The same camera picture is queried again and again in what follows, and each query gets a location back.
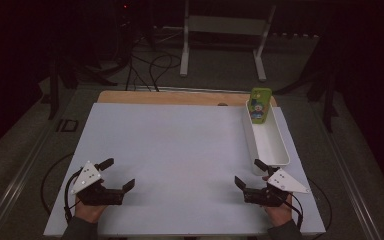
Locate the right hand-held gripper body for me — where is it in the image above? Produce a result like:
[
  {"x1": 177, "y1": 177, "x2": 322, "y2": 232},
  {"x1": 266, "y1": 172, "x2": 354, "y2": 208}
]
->
[{"x1": 243, "y1": 168, "x2": 312, "y2": 208}]

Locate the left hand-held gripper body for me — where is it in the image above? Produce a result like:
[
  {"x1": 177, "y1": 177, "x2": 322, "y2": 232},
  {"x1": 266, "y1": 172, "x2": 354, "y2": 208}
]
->
[{"x1": 70, "y1": 160, "x2": 126, "y2": 207}]

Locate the white plastic bin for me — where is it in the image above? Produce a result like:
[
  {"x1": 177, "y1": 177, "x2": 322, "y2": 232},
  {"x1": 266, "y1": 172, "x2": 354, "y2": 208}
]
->
[{"x1": 244, "y1": 99, "x2": 291, "y2": 177}]

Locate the green cartoon print phone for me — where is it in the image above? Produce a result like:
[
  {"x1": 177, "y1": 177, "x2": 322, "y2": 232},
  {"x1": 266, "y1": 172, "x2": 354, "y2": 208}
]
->
[{"x1": 248, "y1": 87, "x2": 273, "y2": 125}]

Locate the person's left hand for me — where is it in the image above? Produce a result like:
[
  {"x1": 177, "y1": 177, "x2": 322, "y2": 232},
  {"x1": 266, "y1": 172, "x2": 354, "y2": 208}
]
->
[{"x1": 74, "y1": 199, "x2": 110, "y2": 224}]

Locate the person's right hand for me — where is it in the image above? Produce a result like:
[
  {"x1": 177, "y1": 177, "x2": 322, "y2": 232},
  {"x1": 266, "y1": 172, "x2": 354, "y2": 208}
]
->
[{"x1": 262, "y1": 194, "x2": 295, "y2": 228}]

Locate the white table board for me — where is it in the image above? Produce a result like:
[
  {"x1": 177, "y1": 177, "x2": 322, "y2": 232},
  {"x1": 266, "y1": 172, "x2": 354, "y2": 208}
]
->
[{"x1": 43, "y1": 102, "x2": 327, "y2": 237}]

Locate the black stand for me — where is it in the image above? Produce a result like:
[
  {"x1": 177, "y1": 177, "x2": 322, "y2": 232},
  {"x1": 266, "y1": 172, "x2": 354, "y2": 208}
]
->
[
  {"x1": 47, "y1": 49, "x2": 118, "y2": 121},
  {"x1": 269, "y1": 33, "x2": 340, "y2": 134}
]

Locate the right hand-held gripper cable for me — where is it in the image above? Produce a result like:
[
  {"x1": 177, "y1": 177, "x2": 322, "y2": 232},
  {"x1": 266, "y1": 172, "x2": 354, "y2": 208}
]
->
[{"x1": 287, "y1": 179, "x2": 333, "y2": 235}]

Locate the hand-held gripper cable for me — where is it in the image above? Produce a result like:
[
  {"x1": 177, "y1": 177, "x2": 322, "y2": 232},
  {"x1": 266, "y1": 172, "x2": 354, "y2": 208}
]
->
[
  {"x1": 40, "y1": 151, "x2": 83, "y2": 225},
  {"x1": 287, "y1": 179, "x2": 333, "y2": 235}
]

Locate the left hand-held gripper cable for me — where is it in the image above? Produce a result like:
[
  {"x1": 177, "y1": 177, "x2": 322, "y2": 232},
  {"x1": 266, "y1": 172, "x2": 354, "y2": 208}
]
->
[{"x1": 40, "y1": 151, "x2": 83, "y2": 225}]

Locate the metal floor rail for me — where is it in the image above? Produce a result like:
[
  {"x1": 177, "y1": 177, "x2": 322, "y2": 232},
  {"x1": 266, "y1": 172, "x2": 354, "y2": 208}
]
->
[
  {"x1": 308, "y1": 99, "x2": 383, "y2": 240},
  {"x1": 0, "y1": 99, "x2": 78, "y2": 240}
]

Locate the black looped floor cable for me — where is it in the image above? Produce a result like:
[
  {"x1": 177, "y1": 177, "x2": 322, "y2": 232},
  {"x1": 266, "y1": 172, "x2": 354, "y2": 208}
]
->
[{"x1": 124, "y1": 53, "x2": 183, "y2": 93}]

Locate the white metal stand frame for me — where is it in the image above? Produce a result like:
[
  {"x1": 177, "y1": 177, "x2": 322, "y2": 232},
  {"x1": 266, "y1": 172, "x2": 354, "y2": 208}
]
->
[{"x1": 179, "y1": 0, "x2": 278, "y2": 83}]

